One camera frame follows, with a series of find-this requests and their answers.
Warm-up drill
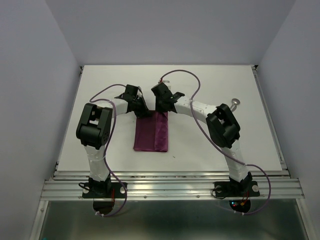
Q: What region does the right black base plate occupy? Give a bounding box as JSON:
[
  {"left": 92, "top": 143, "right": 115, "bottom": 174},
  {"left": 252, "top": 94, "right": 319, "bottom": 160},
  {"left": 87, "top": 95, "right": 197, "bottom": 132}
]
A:
[{"left": 211, "top": 181, "right": 260, "bottom": 199}]

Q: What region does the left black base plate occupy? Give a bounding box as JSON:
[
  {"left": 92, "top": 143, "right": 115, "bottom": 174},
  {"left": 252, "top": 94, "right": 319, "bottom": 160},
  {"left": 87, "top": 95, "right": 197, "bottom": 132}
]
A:
[{"left": 80, "top": 182, "right": 126, "bottom": 200}]

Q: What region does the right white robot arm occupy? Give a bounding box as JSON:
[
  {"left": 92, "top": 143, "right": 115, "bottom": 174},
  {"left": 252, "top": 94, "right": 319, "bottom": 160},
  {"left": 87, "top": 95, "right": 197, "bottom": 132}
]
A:
[{"left": 151, "top": 82, "right": 252, "bottom": 195}]

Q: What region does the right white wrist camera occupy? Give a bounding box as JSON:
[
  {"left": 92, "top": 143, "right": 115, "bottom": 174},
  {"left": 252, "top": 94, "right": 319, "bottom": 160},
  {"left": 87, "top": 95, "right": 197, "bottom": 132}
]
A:
[{"left": 162, "top": 80, "right": 172, "bottom": 90}]

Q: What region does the aluminium rail frame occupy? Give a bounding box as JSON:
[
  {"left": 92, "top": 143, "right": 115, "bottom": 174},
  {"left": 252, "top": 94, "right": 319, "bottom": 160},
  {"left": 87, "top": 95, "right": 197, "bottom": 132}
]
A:
[{"left": 27, "top": 64, "right": 311, "bottom": 240}]

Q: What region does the silver metal spoon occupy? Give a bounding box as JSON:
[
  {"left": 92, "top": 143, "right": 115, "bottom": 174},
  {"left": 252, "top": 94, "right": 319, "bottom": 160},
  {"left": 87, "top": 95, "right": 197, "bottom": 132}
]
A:
[{"left": 230, "top": 98, "right": 241, "bottom": 112}]

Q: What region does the purple cloth napkin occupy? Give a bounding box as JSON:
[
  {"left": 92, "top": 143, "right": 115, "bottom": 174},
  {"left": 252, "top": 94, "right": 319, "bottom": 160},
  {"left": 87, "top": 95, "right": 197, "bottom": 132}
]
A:
[{"left": 133, "top": 111, "right": 169, "bottom": 153}]

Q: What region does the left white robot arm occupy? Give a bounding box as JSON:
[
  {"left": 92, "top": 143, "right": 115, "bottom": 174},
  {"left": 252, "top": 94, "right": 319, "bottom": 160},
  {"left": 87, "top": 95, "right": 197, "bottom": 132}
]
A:
[{"left": 76, "top": 84, "right": 151, "bottom": 199}]

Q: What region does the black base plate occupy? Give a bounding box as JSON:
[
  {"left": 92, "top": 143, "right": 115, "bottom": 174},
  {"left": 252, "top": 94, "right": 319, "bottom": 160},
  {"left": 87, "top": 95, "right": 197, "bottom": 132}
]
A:
[
  {"left": 211, "top": 181, "right": 260, "bottom": 199},
  {"left": 80, "top": 182, "right": 126, "bottom": 200}
]

